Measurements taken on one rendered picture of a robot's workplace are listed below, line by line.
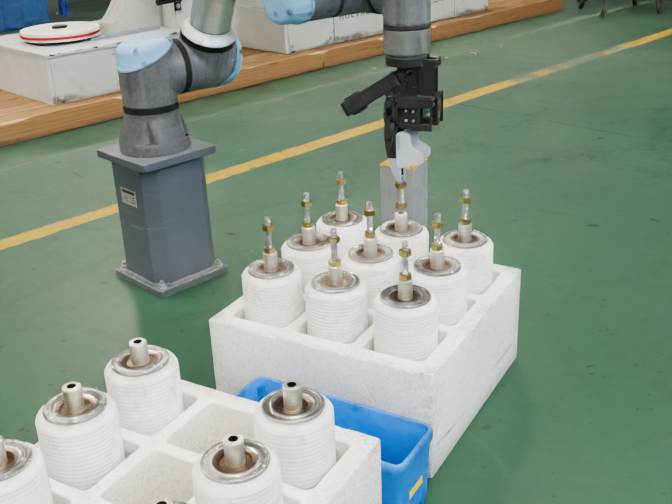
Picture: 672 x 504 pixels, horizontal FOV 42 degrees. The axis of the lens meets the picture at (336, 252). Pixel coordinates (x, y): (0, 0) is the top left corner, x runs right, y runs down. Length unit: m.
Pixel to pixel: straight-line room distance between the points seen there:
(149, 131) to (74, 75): 1.57
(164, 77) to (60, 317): 0.54
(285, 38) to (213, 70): 2.11
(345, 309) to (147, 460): 0.38
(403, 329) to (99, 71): 2.38
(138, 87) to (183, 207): 0.27
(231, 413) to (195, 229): 0.80
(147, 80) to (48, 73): 1.56
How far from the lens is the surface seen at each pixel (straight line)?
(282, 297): 1.37
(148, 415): 1.17
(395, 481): 1.18
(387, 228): 1.52
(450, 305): 1.37
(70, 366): 1.71
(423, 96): 1.42
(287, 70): 3.91
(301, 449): 1.03
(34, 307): 1.97
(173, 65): 1.85
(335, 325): 1.32
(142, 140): 1.85
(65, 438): 1.08
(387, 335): 1.27
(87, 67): 3.43
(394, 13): 1.39
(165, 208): 1.86
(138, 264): 1.97
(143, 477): 1.14
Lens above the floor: 0.83
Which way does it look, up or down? 24 degrees down
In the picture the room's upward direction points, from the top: 2 degrees counter-clockwise
